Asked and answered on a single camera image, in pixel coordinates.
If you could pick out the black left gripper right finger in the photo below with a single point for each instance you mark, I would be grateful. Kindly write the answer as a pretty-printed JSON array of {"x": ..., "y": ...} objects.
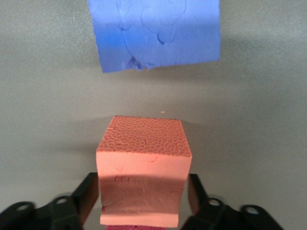
[{"x": 216, "y": 215}]

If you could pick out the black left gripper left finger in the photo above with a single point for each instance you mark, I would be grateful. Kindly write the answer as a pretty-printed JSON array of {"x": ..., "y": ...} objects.
[{"x": 60, "y": 215}]

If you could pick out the orange foam block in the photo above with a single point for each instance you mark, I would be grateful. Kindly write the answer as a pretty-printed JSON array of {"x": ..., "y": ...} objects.
[{"x": 144, "y": 167}]

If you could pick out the red foam block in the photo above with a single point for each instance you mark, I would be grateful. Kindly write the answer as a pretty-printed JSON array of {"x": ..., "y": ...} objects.
[{"x": 144, "y": 227}]

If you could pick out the purple foam block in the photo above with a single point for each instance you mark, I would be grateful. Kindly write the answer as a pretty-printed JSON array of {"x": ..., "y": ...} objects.
[{"x": 156, "y": 36}]

